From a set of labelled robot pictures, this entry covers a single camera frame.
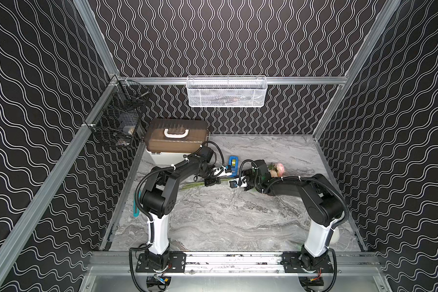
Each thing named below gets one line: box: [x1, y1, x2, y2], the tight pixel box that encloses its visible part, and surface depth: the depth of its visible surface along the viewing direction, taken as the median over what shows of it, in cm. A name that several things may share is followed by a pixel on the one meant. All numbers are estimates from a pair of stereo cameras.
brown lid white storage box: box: [144, 118, 210, 165], surface depth 97 cm
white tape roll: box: [329, 226, 341, 246], surface depth 83 cm
